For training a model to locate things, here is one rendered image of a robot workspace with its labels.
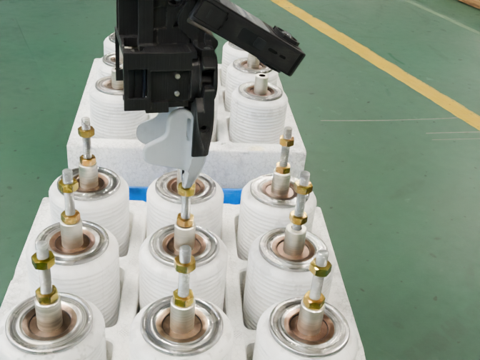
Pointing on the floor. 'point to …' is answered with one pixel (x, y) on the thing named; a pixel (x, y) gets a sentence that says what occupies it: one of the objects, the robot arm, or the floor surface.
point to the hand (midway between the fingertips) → (193, 171)
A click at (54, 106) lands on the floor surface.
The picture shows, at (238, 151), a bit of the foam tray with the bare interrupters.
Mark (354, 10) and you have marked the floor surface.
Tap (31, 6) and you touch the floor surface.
